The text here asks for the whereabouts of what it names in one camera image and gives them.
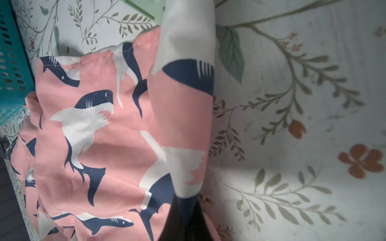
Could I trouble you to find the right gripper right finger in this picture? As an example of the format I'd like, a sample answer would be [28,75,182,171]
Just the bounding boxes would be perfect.
[187,202,213,241]

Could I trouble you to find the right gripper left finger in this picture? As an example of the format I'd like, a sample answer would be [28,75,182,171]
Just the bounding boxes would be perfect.
[158,196,187,241]

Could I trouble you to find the pink shark print shorts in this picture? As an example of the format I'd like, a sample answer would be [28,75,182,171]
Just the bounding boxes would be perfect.
[10,1,216,241]

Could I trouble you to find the floral table mat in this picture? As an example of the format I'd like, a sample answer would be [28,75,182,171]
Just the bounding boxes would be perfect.
[1,1,386,241]

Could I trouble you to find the teal plastic basket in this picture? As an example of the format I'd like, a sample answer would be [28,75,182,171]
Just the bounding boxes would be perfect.
[1,1,35,109]

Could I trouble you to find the green file organizer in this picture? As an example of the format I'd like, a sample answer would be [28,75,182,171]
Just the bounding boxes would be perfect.
[123,0,166,25]

